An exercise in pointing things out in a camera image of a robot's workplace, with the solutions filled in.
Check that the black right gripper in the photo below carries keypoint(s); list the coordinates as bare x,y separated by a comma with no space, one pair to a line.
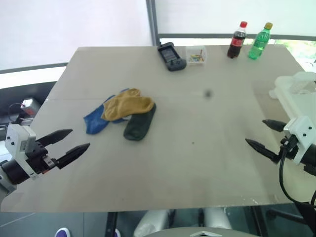
290,148

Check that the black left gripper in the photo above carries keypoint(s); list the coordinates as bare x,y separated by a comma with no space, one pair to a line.
37,158

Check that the mustard yellow sock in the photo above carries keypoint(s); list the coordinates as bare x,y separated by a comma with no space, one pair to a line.
126,106

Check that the red and grey box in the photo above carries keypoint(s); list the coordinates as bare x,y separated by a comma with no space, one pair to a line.
30,107

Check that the white plastic bin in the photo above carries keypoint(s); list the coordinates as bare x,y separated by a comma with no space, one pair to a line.
293,89

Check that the clear box with coloured clips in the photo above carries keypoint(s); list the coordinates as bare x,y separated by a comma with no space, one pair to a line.
196,56

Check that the blue sock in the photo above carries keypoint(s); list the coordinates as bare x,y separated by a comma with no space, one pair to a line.
95,121

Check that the dark green sock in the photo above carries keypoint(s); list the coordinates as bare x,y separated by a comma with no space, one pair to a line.
138,124

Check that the black chair base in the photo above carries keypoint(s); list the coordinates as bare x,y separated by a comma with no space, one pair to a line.
284,215

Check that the purple shoe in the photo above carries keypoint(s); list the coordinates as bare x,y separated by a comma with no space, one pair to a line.
63,233

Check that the black table leg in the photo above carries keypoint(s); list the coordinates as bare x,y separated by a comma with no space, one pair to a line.
111,224

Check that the green bottle with yellow cap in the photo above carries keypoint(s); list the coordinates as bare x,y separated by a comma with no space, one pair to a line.
258,44

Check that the silver rounded robot leg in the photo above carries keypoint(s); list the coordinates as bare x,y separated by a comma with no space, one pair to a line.
153,223
217,218

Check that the cola bottle with red cap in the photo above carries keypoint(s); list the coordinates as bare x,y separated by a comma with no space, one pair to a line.
235,44

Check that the black handheld device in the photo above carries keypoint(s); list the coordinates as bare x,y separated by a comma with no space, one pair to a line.
171,58

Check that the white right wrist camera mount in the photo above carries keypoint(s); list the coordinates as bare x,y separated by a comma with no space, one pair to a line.
302,128

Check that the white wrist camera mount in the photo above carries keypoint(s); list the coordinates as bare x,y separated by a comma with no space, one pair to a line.
302,128
14,138

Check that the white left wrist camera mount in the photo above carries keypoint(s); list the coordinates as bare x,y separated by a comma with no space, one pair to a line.
14,138

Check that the grey window frame post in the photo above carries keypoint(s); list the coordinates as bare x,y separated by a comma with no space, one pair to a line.
152,22

